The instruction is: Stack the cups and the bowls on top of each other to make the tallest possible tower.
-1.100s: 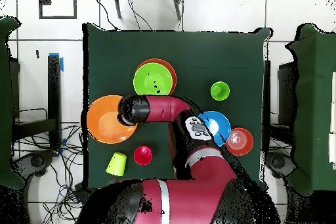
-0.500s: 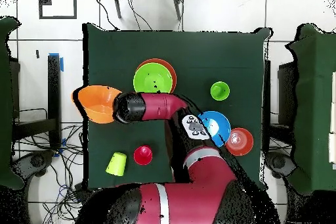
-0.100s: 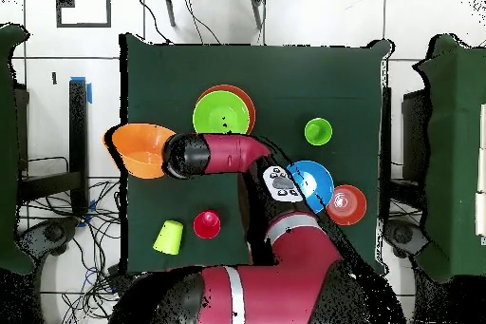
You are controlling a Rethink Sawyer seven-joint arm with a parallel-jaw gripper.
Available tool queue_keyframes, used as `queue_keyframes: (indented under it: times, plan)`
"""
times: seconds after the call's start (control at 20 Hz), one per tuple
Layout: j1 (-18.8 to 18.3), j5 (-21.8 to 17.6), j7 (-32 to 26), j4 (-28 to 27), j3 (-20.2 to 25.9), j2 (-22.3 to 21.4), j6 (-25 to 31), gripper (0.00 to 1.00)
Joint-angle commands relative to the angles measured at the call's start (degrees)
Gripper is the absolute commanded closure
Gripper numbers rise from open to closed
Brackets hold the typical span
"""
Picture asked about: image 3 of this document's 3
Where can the green plastic bowl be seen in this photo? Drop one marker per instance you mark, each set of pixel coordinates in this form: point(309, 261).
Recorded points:
point(220, 111)

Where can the lime green plastic cup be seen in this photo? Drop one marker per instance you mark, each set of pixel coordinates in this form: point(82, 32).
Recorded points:
point(168, 237)

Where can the large orange plastic bowl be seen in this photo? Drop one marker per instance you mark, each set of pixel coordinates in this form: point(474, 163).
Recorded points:
point(136, 145)

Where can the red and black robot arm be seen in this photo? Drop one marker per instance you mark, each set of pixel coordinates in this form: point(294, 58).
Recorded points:
point(273, 293)

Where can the wide red plastic bowl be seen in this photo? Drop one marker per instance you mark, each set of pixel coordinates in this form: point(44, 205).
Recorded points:
point(251, 105)

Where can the red plastic cup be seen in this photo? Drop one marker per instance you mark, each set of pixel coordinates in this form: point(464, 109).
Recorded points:
point(207, 224)

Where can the blue plastic bowl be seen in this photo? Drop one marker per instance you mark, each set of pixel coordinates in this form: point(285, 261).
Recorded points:
point(322, 183)

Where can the dark green tablecloth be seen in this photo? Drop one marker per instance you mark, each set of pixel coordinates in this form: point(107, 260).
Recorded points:
point(228, 65)

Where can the small red plastic bowl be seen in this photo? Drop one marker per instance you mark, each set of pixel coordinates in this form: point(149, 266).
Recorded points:
point(346, 205)

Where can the black metal bar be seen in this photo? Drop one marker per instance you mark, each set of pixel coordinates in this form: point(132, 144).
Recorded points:
point(386, 130)

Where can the blue tape strip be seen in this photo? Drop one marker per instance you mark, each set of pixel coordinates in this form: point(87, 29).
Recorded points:
point(89, 94)

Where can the black rounded stand foot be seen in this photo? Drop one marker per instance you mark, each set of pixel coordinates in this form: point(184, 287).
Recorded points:
point(406, 236)
point(55, 232)

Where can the green cloth side table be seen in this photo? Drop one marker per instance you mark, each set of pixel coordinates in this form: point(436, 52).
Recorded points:
point(455, 149)
point(7, 149)

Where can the white boxes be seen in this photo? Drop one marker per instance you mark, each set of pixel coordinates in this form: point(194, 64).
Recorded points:
point(481, 210)

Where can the black metal stand frame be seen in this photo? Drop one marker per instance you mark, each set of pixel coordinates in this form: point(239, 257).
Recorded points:
point(78, 130)

